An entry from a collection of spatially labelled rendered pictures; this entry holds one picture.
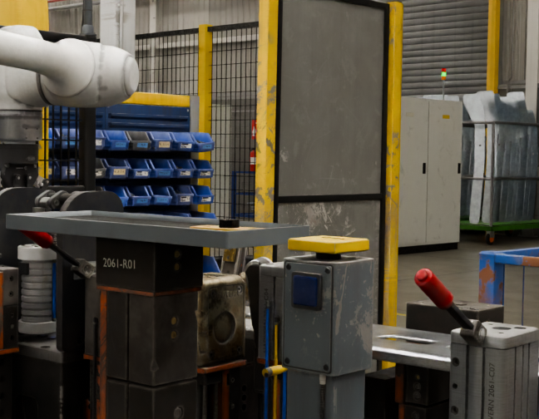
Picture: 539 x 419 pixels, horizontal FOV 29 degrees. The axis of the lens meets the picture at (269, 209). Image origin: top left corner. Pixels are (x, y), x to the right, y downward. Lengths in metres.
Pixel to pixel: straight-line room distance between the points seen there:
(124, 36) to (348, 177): 2.15
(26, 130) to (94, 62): 0.20
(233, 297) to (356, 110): 3.60
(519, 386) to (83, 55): 1.00
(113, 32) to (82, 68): 4.70
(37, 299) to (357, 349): 0.64
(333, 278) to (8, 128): 1.03
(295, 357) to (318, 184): 3.72
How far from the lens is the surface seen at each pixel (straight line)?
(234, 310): 1.40
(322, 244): 1.02
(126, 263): 1.20
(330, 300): 1.02
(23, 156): 1.94
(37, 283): 1.56
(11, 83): 1.92
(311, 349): 1.04
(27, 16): 2.73
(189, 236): 1.09
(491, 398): 1.13
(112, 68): 1.82
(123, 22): 6.54
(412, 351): 1.31
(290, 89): 4.60
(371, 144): 5.05
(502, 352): 1.11
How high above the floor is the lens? 1.24
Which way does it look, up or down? 3 degrees down
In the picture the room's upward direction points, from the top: 1 degrees clockwise
